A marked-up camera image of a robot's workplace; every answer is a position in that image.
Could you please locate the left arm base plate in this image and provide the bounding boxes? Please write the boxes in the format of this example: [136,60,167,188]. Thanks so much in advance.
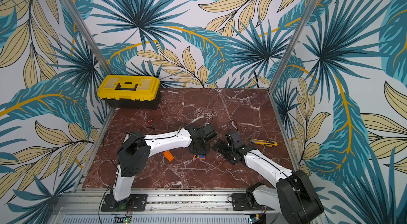
[101,194,147,212]

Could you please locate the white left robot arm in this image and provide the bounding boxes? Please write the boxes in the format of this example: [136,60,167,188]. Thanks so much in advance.
[112,123,217,202]

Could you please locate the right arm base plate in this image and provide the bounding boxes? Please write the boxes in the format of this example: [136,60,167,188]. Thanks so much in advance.
[227,193,273,211]

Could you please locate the yellow utility knife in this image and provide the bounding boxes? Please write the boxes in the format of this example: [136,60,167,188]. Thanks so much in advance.
[250,139,278,147]

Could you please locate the aluminium corner post left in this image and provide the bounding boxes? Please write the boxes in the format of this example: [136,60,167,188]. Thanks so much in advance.
[60,0,112,75]

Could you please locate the aluminium corner post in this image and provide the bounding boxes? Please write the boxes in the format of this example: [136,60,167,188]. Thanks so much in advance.
[60,0,112,75]
[268,0,319,96]

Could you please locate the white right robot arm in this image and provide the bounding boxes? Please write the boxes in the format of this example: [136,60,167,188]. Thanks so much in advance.
[213,131,324,224]

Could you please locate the red black wires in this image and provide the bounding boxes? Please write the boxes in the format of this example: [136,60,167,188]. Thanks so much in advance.
[138,118,155,134]

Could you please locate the aluminium corner post right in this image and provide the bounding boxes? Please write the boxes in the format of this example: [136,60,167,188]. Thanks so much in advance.
[268,0,319,96]

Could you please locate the yellow black toolbox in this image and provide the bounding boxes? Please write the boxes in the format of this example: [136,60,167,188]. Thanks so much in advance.
[97,75,161,110]

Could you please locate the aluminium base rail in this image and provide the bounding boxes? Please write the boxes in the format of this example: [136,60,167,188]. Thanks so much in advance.
[63,188,328,224]

